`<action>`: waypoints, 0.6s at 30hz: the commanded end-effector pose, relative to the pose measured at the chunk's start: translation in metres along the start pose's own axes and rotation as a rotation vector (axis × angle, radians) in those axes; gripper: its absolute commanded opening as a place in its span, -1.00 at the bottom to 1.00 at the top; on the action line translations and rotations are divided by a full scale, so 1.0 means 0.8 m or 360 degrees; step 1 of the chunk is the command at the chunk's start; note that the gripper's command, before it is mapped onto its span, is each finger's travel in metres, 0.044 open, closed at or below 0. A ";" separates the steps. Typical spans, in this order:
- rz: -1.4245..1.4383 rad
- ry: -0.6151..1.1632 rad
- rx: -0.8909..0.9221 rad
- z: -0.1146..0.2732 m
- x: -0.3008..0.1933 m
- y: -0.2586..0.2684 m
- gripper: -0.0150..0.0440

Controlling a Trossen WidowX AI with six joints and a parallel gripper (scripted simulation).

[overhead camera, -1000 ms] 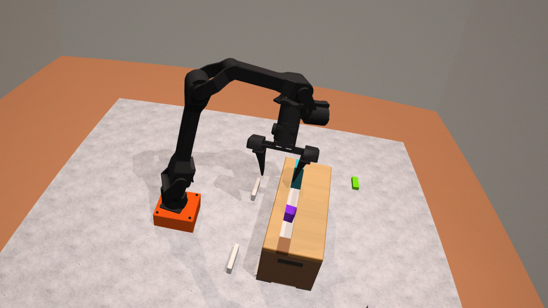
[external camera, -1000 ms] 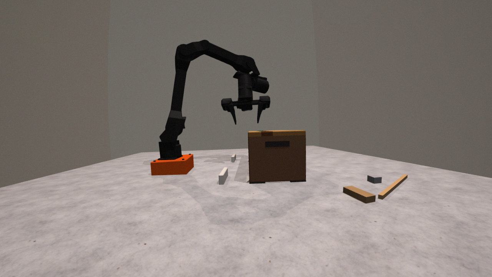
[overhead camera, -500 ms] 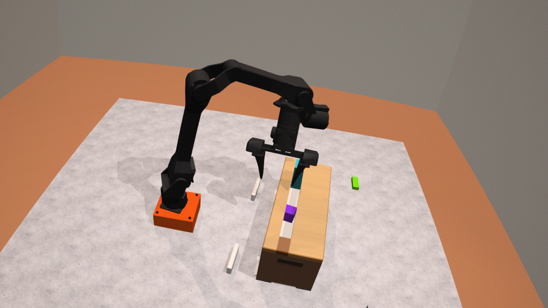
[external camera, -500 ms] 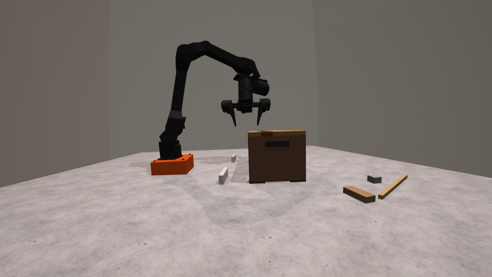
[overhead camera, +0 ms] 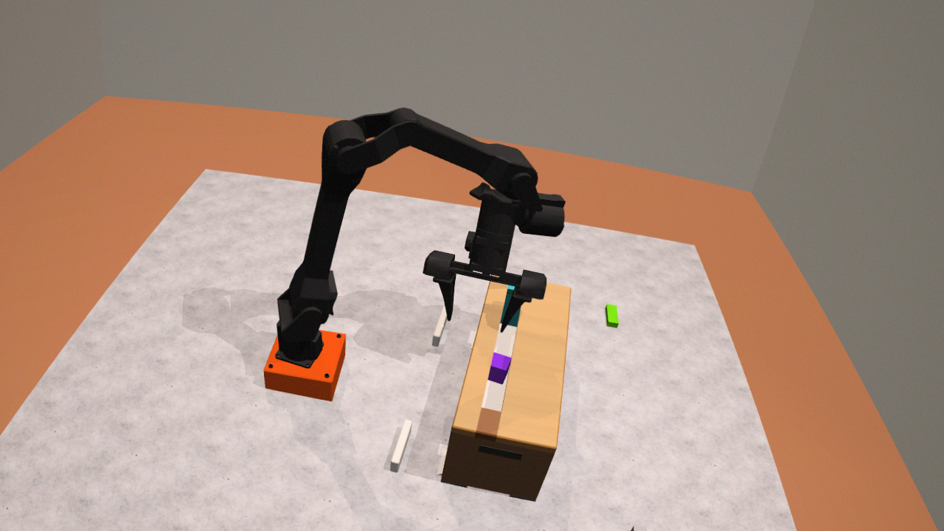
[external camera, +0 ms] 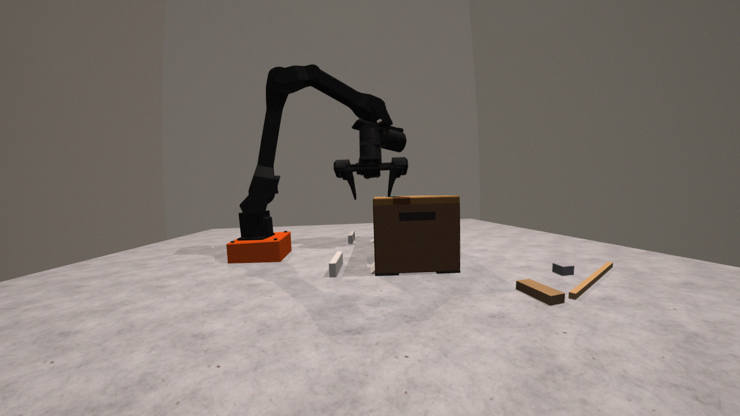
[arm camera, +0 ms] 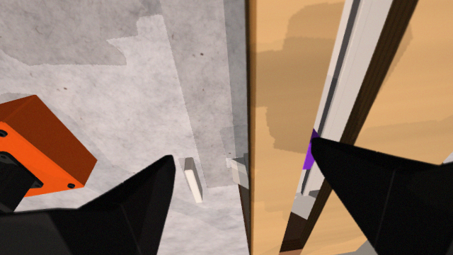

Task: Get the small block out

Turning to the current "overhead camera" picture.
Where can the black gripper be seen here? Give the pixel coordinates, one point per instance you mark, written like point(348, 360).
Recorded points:
point(489, 255)

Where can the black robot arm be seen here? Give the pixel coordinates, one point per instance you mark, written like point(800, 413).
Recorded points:
point(346, 155)

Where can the small green block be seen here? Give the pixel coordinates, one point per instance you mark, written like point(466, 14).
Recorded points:
point(611, 316)

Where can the purple cube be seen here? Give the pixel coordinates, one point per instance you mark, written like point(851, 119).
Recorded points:
point(499, 368)

